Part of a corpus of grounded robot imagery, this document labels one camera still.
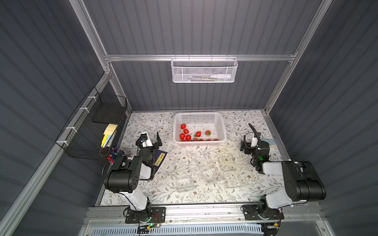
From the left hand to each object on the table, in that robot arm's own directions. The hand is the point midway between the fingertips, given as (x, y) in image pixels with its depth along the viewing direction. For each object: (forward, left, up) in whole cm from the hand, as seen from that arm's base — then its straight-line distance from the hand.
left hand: (151, 134), depth 87 cm
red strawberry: (+9, -36, -12) cm, 39 cm away
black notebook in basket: (+6, +21, +14) cm, 26 cm away
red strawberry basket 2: (+7, -18, -13) cm, 23 cm away
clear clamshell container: (-24, -20, -16) cm, 35 cm away
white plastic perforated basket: (+15, -30, -15) cm, 37 cm away
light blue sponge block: (+2, -78, -12) cm, 79 cm away
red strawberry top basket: (+17, -18, -13) cm, 28 cm away
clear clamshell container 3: (-19, -47, -15) cm, 53 cm away
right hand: (0, -63, -8) cm, 63 cm away
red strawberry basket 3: (+6, -22, -13) cm, 26 cm away
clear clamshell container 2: (-17, -35, -16) cm, 42 cm away
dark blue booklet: (-7, -3, -15) cm, 17 cm away
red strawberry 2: (+8, -29, -12) cm, 32 cm away
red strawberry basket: (+12, -20, -13) cm, 27 cm away
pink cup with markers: (-11, +19, -2) cm, 22 cm away
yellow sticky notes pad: (-8, +18, +11) cm, 23 cm away
